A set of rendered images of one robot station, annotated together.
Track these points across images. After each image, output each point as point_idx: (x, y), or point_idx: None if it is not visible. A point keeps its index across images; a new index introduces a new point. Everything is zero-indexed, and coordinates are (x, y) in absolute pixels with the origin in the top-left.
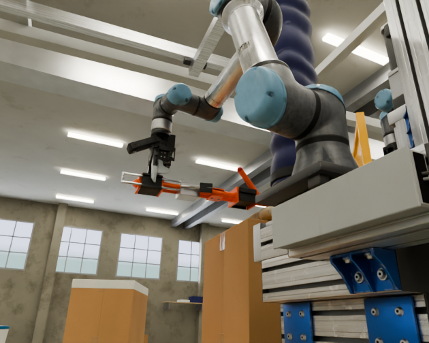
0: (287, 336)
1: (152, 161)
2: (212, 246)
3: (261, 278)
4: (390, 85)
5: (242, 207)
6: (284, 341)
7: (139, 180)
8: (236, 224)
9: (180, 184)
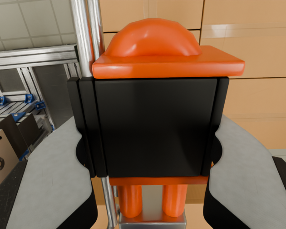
0: (19, 114)
1: (22, 191)
2: (204, 189)
3: None
4: None
5: None
6: (27, 114)
7: (101, 55)
8: (99, 204)
9: (125, 218)
